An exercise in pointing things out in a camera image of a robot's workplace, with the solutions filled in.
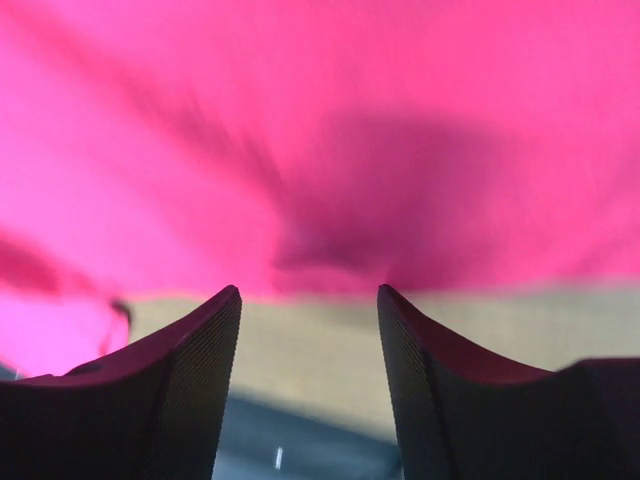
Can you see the pink t shirt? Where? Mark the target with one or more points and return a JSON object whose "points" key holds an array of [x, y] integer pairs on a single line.
{"points": [[306, 147]]}

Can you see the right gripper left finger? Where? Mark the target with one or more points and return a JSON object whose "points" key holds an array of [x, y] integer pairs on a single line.
{"points": [[151, 410]]}

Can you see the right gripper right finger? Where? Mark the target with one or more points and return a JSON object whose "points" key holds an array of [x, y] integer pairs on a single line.
{"points": [[462, 411]]}

